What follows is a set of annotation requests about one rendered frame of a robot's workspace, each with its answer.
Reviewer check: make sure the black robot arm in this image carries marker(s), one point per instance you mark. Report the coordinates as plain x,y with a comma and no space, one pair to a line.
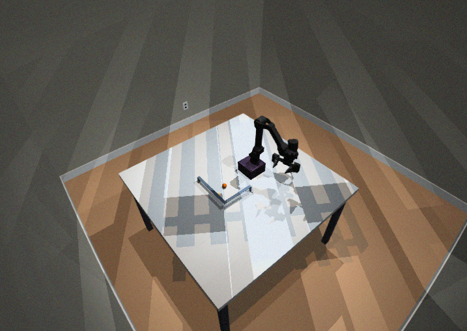
287,150

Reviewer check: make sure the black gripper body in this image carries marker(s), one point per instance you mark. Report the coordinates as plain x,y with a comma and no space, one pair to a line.
287,161

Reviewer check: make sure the clear l-shaped low wall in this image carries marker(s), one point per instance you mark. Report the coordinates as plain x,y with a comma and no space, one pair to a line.
231,202

